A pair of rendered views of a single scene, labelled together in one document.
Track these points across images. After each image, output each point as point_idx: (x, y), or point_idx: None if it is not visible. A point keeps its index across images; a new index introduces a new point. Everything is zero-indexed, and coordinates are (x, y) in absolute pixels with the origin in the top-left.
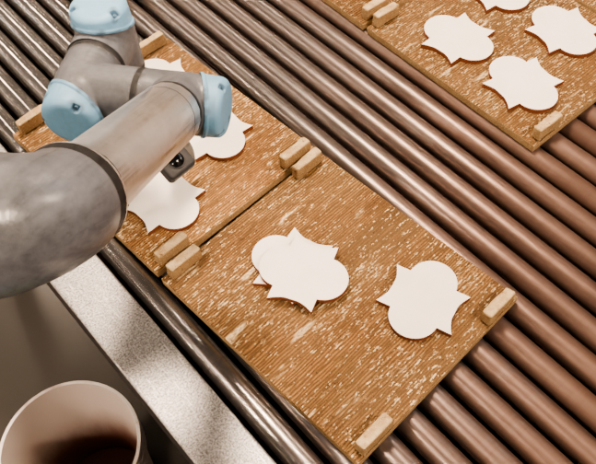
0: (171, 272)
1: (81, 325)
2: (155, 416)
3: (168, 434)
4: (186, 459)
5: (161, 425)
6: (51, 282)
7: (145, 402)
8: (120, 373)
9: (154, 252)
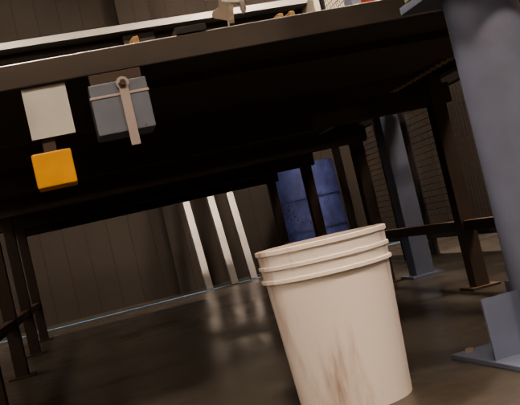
0: (294, 12)
1: (292, 25)
2: (368, 6)
3: (379, 9)
4: (395, 17)
5: (374, 9)
6: (258, 21)
7: (359, 4)
8: (334, 14)
9: (277, 14)
